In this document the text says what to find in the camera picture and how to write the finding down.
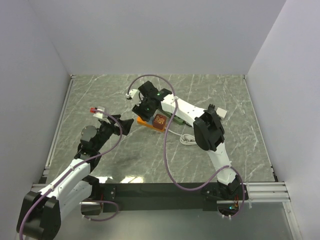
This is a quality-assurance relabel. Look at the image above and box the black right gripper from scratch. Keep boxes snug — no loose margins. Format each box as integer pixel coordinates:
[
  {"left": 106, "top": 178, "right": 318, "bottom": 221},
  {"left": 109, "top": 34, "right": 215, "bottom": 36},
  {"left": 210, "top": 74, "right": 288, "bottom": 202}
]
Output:
[{"left": 132, "top": 96, "right": 157, "bottom": 123}]

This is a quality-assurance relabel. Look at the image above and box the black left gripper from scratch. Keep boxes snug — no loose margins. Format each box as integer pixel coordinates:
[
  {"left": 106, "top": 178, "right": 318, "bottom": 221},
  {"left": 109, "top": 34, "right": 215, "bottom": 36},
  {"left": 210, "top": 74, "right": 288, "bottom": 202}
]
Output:
[{"left": 94, "top": 114, "right": 134, "bottom": 152}]

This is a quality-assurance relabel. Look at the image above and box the orange power strip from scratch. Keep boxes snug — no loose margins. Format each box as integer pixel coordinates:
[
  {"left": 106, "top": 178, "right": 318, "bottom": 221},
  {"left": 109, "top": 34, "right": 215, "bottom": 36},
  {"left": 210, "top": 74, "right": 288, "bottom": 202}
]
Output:
[{"left": 136, "top": 116, "right": 166, "bottom": 133}]

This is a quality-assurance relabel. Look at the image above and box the red koi cube adapter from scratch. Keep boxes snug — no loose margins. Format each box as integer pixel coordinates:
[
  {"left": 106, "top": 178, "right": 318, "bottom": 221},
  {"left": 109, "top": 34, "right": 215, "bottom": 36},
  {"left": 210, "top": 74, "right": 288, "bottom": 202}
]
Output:
[{"left": 152, "top": 113, "right": 167, "bottom": 132}]

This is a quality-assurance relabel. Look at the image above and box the green power strip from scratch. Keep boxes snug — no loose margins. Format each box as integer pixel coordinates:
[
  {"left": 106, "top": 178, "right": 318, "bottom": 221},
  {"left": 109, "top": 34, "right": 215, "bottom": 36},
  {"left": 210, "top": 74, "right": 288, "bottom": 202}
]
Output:
[{"left": 164, "top": 112, "right": 191, "bottom": 127}]

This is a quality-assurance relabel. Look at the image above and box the white charger plug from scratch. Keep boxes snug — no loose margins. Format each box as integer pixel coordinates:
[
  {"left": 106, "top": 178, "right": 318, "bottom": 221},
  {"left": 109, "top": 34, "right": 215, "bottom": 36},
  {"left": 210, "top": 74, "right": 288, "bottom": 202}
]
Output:
[{"left": 216, "top": 107, "right": 228, "bottom": 120}]

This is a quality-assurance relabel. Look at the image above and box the blue charger plug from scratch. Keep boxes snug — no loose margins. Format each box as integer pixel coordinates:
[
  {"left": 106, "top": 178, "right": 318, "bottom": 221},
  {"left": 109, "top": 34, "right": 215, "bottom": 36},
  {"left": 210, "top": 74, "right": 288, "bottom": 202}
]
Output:
[{"left": 147, "top": 116, "right": 155, "bottom": 126}]

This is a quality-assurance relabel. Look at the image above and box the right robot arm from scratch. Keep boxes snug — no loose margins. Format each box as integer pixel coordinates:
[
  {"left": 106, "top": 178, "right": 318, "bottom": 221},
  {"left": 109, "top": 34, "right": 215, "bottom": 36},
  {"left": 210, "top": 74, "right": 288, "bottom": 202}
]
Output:
[{"left": 126, "top": 81, "right": 241, "bottom": 200}]

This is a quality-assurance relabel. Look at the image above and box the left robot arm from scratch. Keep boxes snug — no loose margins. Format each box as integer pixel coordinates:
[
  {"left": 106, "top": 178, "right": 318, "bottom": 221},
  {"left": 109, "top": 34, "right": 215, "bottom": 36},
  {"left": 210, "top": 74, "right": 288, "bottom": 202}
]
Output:
[{"left": 16, "top": 110, "right": 134, "bottom": 240}]

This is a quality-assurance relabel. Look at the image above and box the black base bar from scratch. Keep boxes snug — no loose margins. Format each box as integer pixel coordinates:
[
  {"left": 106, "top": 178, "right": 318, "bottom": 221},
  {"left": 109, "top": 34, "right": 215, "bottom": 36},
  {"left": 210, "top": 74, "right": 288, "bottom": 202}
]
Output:
[{"left": 70, "top": 182, "right": 251, "bottom": 218}]

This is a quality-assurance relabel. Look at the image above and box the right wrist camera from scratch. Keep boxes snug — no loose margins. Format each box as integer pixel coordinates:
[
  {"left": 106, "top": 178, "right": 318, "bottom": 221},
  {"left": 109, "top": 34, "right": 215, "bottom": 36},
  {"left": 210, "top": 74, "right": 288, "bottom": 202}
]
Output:
[{"left": 125, "top": 89, "right": 140, "bottom": 104}]

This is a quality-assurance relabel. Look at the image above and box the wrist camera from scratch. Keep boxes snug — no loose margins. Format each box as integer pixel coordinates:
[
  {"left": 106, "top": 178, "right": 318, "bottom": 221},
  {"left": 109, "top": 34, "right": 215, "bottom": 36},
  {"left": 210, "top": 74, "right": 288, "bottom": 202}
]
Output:
[
  {"left": 125, "top": 89, "right": 140, "bottom": 104},
  {"left": 90, "top": 106, "right": 110, "bottom": 123}
]

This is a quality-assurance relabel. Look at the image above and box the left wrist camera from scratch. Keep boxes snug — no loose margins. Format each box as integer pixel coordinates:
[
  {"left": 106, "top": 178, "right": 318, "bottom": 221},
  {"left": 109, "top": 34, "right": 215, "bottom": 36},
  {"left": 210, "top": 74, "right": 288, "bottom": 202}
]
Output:
[{"left": 90, "top": 106, "right": 110, "bottom": 123}]

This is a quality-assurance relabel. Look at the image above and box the white power cable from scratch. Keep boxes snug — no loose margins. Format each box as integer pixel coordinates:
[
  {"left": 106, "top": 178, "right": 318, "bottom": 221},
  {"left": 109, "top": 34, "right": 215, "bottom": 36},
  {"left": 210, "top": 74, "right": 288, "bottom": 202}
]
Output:
[{"left": 164, "top": 128, "right": 198, "bottom": 145}]

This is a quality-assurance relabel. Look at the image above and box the aluminium frame rail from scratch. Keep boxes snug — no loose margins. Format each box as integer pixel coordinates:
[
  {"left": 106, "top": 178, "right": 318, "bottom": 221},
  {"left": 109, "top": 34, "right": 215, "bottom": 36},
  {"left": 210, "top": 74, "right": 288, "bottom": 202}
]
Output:
[{"left": 27, "top": 181, "right": 292, "bottom": 205}]

